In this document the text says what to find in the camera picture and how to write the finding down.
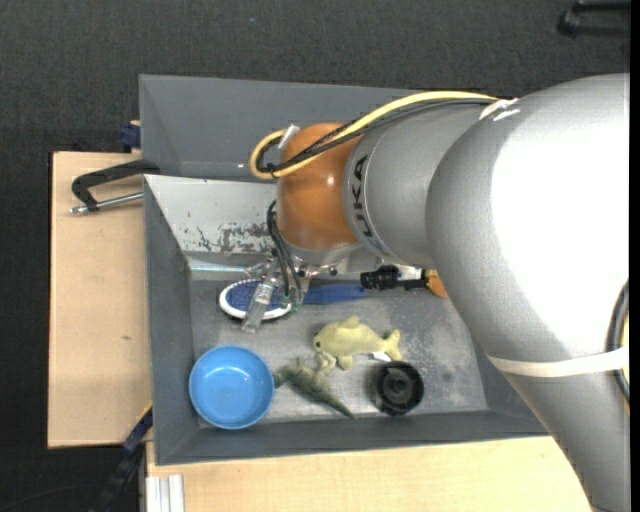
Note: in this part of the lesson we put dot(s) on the black cylinder on white bracket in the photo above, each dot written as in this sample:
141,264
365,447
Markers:
385,279

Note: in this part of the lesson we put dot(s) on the yellow toy dolphin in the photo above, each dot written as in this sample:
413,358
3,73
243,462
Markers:
350,340

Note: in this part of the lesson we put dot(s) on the black round lid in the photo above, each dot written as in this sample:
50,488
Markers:
399,389

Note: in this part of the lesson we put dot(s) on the pale wood flat board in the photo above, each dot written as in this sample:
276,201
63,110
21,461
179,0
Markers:
95,300

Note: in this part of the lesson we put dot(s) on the blue bowl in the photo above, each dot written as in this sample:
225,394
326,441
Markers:
231,387

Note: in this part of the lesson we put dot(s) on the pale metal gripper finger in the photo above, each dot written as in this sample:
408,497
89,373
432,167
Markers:
257,305

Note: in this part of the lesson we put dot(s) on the grey metal bin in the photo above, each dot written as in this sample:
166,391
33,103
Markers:
350,400

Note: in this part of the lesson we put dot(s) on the blue and white hairbrush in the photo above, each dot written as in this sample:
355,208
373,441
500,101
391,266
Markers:
240,297

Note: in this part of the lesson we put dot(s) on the green toy lizard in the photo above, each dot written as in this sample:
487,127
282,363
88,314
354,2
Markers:
315,382

